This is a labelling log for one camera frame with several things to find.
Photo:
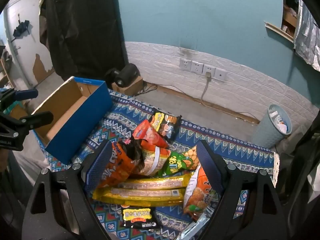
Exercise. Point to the black round device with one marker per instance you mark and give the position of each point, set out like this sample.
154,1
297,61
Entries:
125,74

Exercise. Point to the red-orange snack packet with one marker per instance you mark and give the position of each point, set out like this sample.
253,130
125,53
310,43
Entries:
147,135

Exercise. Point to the clear orange-striped snack packet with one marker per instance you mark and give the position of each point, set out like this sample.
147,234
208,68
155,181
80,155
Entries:
152,162

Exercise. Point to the small brown cardboard box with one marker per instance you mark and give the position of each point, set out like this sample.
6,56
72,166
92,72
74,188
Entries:
132,88

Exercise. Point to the long yellow biscuit packet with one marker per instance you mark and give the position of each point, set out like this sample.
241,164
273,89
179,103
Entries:
140,196
155,183

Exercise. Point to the green snack packet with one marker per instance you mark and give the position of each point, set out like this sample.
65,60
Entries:
178,163

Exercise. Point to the white wall socket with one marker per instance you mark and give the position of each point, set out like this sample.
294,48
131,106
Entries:
208,69
220,74
196,66
185,64

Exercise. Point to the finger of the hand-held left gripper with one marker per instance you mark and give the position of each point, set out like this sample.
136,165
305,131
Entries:
35,121
26,94

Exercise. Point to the blue cardboard box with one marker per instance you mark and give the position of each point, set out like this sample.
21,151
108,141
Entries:
75,120

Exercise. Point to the white door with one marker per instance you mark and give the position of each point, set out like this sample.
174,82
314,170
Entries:
27,52

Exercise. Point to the clear blue-edged packet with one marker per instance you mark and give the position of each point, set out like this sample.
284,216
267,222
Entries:
195,228

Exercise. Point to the orange and brown chips packet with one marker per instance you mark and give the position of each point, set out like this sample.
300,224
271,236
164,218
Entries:
120,165

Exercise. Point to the blue patterned blanket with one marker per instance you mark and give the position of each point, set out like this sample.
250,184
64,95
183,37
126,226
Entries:
220,145

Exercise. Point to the silver foil curtain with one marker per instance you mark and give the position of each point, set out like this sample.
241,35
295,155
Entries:
308,40

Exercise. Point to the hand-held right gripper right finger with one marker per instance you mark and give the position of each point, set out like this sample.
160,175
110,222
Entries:
208,166

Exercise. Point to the grey waste bin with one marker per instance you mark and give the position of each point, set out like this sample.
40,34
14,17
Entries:
270,130

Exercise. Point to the orange and white snack packet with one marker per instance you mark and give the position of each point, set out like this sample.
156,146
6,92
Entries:
197,195

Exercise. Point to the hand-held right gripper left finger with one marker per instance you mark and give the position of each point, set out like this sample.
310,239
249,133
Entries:
99,166

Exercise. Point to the black hanging cloth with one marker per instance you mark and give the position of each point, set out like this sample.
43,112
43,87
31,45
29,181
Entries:
82,25

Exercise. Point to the black door hook item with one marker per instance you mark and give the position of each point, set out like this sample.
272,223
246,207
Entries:
21,28

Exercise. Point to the small black snack packet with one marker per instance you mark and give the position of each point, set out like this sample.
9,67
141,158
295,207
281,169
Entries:
140,217

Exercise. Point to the wooden wall shelf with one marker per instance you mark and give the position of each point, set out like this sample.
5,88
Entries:
278,32

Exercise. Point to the black snack packet yellow label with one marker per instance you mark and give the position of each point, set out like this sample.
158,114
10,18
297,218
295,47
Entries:
166,126

